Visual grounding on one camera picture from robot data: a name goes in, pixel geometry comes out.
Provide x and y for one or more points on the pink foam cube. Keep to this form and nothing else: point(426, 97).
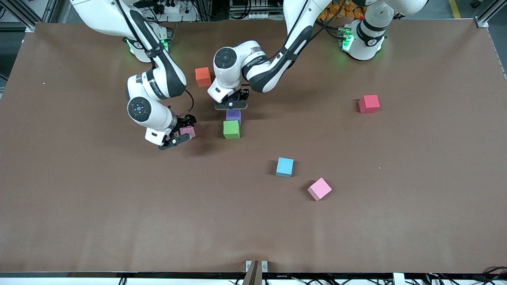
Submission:
point(319, 189)
point(188, 131)

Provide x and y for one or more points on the brown camera pole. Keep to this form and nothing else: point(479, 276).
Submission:
point(253, 275)

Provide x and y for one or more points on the green foam cube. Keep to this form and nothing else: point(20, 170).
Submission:
point(231, 130)

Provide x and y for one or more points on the light blue foam cube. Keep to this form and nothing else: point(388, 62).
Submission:
point(284, 166)

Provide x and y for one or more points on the purple foam cube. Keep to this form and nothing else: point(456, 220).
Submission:
point(233, 116)

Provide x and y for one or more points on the orange packaged goods pile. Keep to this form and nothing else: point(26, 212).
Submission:
point(349, 7)

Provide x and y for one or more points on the aluminium frame post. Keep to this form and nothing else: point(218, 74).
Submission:
point(23, 16)
point(493, 10)

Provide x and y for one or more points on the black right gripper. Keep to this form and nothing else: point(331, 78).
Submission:
point(184, 121)

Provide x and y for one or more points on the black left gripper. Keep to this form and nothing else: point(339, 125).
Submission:
point(242, 95)

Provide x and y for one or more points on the long white power strip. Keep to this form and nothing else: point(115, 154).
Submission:
point(257, 16)

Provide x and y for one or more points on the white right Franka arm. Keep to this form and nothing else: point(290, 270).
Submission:
point(103, 16)

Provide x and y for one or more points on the small white box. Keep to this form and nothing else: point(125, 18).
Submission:
point(396, 279)

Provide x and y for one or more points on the orange foam cube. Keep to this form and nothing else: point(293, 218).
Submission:
point(203, 76)

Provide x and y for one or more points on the grey metal mount bracket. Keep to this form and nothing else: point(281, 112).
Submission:
point(248, 266)

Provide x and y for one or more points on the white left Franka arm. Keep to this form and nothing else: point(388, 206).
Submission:
point(295, 16)

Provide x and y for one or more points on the white power strip with plugs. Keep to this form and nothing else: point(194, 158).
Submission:
point(182, 16)

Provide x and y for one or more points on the red foam cube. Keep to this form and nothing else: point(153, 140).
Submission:
point(369, 103)

